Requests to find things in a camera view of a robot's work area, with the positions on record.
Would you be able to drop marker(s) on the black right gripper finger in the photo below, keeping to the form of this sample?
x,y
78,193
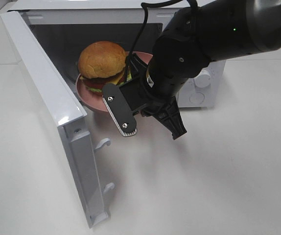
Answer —
x,y
169,116

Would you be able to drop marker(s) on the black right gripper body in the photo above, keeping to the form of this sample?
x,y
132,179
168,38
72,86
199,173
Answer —
x,y
152,91

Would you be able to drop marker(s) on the round door release button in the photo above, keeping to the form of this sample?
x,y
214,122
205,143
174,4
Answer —
x,y
197,98

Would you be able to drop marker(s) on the burger with bun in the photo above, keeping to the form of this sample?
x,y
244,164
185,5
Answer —
x,y
102,63

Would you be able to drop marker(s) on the white microwave door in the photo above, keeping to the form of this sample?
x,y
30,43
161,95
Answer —
x,y
61,114

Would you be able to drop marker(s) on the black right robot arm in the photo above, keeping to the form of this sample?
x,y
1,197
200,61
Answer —
x,y
195,37

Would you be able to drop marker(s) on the lower white round knob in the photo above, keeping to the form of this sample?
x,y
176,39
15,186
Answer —
x,y
203,79

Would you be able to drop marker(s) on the white microwave oven body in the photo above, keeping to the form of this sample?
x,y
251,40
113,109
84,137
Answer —
x,y
65,27

